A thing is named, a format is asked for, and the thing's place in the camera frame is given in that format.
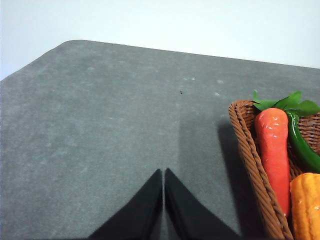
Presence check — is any brown wicker basket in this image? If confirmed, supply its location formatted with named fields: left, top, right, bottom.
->
left=229, top=100, right=320, bottom=240

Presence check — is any green plastic chili pepper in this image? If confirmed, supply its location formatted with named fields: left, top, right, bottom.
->
left=286, top=110, right=320, bottom=174

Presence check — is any orange plastic carrot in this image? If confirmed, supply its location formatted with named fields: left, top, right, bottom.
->
left=253, top=91, right=320, bottom=217

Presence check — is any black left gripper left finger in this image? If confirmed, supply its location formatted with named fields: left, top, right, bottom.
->
left=88, top=169, right=163, bottom=240

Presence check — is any yellow plastic corn cob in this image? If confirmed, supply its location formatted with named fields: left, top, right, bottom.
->
left=290, top=172, right=320, bottom=240

